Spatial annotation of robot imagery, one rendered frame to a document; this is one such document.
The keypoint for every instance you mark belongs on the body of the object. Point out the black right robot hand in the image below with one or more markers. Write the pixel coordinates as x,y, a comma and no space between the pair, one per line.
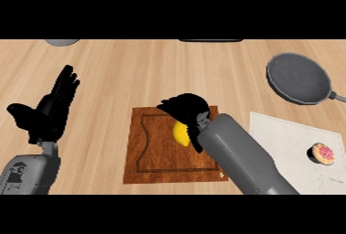
188,108

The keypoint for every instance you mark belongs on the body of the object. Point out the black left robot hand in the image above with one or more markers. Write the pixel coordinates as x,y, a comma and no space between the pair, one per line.
51,112

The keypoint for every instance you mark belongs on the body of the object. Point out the yellow lemon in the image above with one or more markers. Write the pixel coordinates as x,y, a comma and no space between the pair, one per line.
181,134

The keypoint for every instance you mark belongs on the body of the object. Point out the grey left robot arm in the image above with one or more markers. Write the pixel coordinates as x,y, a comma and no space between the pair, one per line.
29,172

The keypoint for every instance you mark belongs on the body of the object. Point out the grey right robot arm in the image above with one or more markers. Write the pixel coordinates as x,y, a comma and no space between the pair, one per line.
242,155

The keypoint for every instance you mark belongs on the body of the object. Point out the brown wooden cutting board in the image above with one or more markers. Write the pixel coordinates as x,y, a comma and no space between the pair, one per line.
157,155

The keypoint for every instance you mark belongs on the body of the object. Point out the dark grey frying pan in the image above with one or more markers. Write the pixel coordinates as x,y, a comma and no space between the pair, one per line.
298,78

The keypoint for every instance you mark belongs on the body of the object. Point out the black flat object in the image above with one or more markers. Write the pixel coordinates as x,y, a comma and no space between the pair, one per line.
210,40

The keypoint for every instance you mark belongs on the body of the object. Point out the grey rounded object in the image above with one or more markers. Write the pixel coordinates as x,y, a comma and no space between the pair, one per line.
61,42

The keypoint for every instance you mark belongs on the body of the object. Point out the white placemat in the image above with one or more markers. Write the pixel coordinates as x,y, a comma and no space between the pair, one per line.
298,152

